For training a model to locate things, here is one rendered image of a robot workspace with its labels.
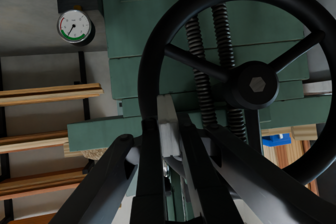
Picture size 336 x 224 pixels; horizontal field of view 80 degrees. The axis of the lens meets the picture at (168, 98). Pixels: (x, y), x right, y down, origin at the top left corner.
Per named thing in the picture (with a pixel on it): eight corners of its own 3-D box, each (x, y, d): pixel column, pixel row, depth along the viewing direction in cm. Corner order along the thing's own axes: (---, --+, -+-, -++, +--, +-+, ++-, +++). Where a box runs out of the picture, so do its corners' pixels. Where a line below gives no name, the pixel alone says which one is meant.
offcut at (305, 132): (315, 123, 45) (318, 140, 45) (310, 120, 50) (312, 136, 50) (292, 124, 47) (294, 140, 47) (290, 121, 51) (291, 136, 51)
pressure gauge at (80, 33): (88, -3, 37) (92, 40, 37) (95, 7, 41) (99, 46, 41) (53, 0, 37) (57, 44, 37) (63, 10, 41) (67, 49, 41)
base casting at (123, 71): (307, 38, 45) (312, 79, 45) (225, 75, 103) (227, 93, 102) (105, 58, 43) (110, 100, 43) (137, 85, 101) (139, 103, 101)
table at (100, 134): (388, 90, 35) (393, 124, 35) (283, 97, 66) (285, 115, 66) (37, 129, 33) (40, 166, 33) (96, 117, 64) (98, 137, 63)
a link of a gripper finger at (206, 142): (181, 141, 13) (225, 136, 14) (174, 112, 18) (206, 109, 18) (183, 160, 14) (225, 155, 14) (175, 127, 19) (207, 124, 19)
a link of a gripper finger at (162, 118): (171, 157, 16) (162, 158, 16) (166, 120, 22) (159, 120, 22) (168, 122, 15) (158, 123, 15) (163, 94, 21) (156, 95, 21)
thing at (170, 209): (172, 191, 76) (176, 232, 76) (171, 182, 85) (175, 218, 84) (149, 194, 76) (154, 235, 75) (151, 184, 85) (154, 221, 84)
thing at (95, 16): (94, -31, 40) (98, 9, 40) (109, 1, 52) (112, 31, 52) (51, -27, 40) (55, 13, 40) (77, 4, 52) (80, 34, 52)
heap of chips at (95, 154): (116, 146, 44) (117, 163, 43) (127, 136, 58) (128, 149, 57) (74, 151, 43) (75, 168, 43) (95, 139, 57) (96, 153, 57)
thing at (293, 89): (302, 79, 45) (304, 97, 45) (257, 87, 66) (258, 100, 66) (121, 99, 43) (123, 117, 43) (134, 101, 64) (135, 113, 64)
